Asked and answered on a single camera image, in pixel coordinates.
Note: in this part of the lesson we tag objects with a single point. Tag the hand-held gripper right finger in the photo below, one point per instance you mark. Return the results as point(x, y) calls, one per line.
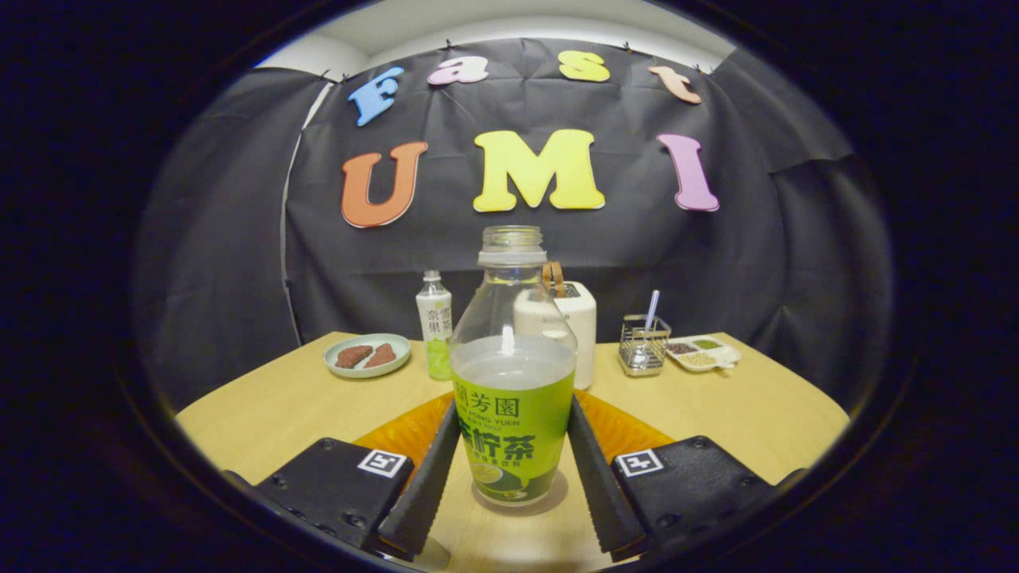
point(597, 489)

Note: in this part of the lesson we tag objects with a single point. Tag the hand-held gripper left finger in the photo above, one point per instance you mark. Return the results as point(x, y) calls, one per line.
point(426, 493)

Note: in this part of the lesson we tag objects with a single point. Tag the green label juice bottle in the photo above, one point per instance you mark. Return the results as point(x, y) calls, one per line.
point(513, 430)

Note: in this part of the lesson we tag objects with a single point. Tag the small white label bottle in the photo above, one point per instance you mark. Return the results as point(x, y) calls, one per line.
point(434, 326)

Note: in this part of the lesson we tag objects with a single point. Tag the pale green small plate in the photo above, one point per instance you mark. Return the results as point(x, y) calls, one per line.
point(366, 372)

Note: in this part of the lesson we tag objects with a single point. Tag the wooden table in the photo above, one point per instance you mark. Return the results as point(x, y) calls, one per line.
point(716, 422)

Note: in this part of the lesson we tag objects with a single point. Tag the brown meat piece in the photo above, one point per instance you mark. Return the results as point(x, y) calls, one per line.
point(353, 356)
point(382, 356)

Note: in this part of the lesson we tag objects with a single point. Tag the white toaster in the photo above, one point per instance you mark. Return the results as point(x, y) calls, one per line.
point(583, 334)

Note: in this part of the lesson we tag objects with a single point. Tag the white divided snack dish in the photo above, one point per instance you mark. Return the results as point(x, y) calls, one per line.
point(704, 356)

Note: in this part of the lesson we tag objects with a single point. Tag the pale straw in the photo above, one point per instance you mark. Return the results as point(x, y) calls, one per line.
point(652, 309)

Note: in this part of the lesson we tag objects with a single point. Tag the brown toast slice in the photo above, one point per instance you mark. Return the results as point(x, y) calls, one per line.
point(555, 278)

